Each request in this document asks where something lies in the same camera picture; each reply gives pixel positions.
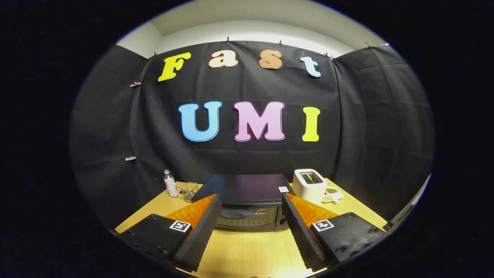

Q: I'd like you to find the white divided bean dish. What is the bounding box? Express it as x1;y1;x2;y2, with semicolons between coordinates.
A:
322;186;344;204

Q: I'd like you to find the white bread toaster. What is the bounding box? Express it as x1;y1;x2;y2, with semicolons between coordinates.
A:
292;169;328;206

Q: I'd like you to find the clear plastic bottle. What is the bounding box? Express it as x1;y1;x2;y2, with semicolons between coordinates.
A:
164;170;179;198

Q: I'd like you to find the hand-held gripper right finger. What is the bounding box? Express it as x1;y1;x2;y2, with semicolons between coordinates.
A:
281;192;387;273

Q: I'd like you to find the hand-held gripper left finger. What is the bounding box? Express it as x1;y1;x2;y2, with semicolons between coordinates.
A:
119;194;223;272

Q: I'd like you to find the clear glass container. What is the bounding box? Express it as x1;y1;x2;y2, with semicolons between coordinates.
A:
182;182;200;203

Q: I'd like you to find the black toaster oven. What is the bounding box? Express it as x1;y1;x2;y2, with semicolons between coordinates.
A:
192;174;296;232

